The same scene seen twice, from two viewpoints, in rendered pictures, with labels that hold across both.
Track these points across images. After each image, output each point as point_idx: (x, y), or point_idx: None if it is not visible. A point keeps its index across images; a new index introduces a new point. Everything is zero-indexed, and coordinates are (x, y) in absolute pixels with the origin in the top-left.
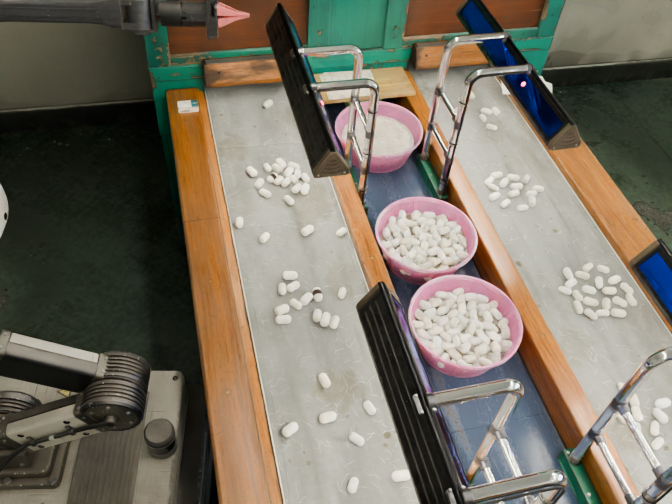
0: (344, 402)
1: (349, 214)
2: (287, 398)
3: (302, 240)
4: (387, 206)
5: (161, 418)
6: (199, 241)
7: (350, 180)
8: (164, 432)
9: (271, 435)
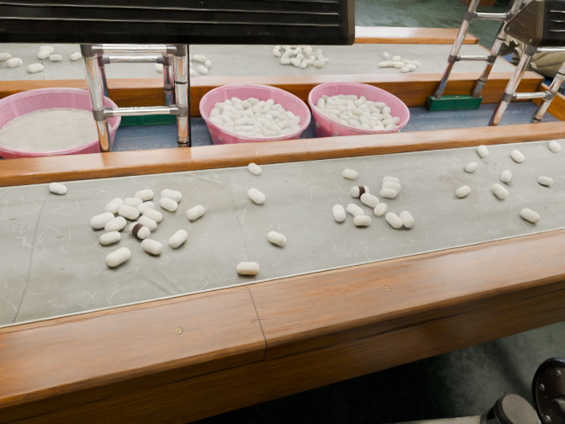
0: (472, 183)
1: (230, 155)
2: (495, 220)
3: (270, 204)
4: (217, 126)
5: (501, 412)
6: (310, 311)
7: (164, 150)
8: (517, 403)
9: (541, 231)
